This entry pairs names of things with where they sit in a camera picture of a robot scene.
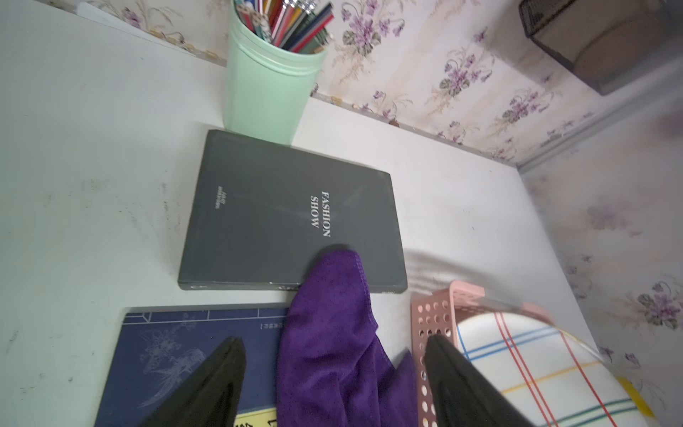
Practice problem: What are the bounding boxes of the purple microfibre cloth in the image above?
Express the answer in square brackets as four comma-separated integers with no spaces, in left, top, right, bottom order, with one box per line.
[276,250,418,426]

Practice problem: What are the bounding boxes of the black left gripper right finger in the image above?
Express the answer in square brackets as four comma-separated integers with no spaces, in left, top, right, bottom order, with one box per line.
[424,334,532,427]

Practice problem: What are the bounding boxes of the mint green pencil cup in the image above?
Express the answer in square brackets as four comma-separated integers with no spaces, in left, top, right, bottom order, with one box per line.
[223,1,334,145]

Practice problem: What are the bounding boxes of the dark grey fashion book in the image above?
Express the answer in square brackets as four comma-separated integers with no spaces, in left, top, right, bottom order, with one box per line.
[178,130,407,294]

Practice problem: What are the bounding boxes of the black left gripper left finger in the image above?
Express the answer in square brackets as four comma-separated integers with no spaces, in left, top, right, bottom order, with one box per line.
[141,337,247,426]

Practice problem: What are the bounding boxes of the black mesh wall holder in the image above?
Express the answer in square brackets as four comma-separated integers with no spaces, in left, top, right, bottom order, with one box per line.
[519,0,682,96]

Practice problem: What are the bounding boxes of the white plaid round plate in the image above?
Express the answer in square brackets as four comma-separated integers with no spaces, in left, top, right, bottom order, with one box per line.
[455,312,647,426]

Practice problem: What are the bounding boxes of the pink perforated plastic tray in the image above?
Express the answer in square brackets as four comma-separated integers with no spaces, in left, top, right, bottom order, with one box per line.
[410,280,551,426]

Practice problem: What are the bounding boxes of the navy blue book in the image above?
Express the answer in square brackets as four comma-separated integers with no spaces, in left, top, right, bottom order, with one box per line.
[94,304,288,426]

